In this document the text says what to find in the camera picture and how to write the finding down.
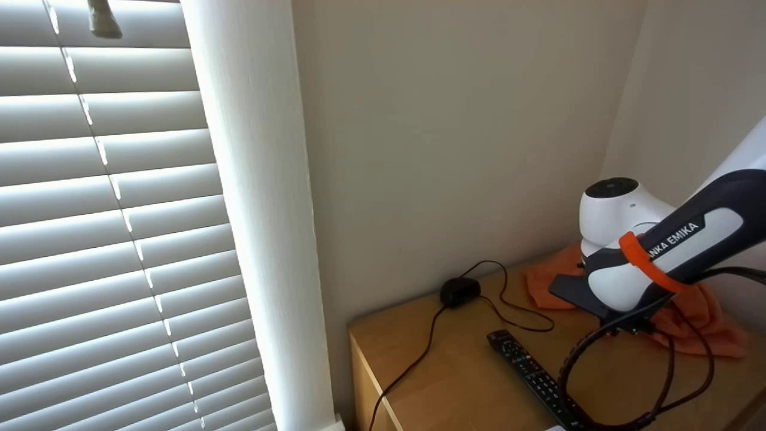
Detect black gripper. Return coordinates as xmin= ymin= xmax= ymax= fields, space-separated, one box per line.
xmin=611 ymin=308 xmax=669 ymax=338

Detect orange towel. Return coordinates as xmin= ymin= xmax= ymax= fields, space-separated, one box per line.
xmin=525 ymin=241 xmax=752 ymax=362

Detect black TV remote control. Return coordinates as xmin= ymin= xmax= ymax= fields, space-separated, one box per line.
xmin=487 ymin=328 xmax=594 ymax=431

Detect black round puck device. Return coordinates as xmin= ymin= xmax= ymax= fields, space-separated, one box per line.
xmin=438 ymin=275 xmax=484 ymax=310

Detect large wooden dresser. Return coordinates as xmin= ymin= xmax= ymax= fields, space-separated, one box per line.
xmin=348 ymin=259 xmax=766 ymax=431

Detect white window blinds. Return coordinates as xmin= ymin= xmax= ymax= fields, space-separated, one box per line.
xmin=0 ymin=0 xmax=277 ymax=431

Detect thin black puck cable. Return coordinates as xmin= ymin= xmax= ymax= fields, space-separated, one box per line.
xmin=366 ymin=259 xmax=559 ymax=431

